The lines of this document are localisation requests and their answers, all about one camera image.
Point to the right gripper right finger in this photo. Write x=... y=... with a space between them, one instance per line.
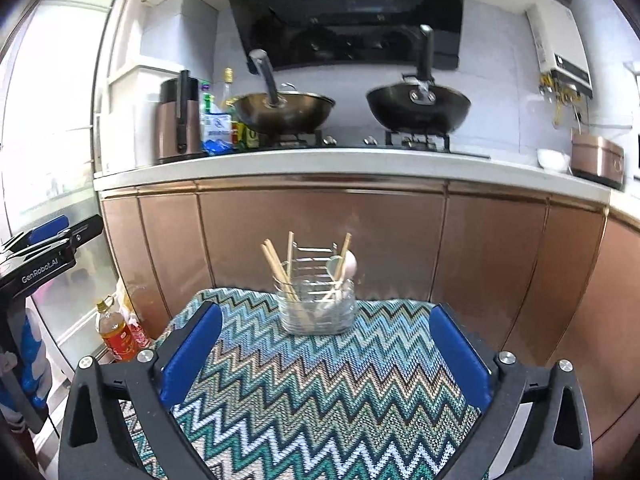
x=541 y=411

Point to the black wok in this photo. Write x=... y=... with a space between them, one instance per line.
x=417 y=104

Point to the zigzag knitted cloth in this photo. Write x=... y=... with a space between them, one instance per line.
x=375 y=402

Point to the white countertop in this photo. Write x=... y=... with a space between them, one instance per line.
x=376 y=162

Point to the sliding glass door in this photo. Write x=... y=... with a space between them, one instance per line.
x=50 y=77

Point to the copper rice cooker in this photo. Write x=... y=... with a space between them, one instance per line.
x=598 y=160

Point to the cooking oil bottle on floor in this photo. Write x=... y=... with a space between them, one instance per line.
x=114 y=331

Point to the dark sauce bottle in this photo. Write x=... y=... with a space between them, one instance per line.
x=246 y=139

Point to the blue gloved hand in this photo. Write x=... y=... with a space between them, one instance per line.
x=36 y=378

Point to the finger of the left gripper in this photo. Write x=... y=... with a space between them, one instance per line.
x=85 y=230
x=46 y=230

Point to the wire utensil holder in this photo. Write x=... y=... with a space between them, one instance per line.
x=311 y=283

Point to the white water heater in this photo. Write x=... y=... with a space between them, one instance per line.
x=559 y=49

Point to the white ceramic spoon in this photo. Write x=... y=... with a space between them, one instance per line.
x=336 y=294

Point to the black range hood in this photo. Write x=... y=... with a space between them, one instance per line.
x=297 y=33

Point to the copper lower cabinets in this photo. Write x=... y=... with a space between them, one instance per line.
x=543 y=275

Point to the gas stove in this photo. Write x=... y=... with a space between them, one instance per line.
x=416 y=142

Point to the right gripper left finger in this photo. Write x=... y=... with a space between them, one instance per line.
x=95 y=441

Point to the white bowl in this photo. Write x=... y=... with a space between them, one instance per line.
x=554 y=161

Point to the yellow cap oil bottle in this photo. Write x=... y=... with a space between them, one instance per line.
x=227 y=94

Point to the bronze wok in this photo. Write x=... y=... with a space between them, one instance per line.
x=273 y=112

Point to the pale blue ceramic spoon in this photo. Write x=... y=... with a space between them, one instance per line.
x=332 y=267

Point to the white storage box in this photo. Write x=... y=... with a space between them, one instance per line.
x=128 y=114

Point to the green bottle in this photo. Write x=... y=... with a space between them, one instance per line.
x=205 y=97

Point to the bamboo chopstick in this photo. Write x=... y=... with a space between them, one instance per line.
x=343 y=254
x=298 y=307
x=278 y=270
x=289 y=255

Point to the copper electric kettle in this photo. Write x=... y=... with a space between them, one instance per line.
x=177 y=127

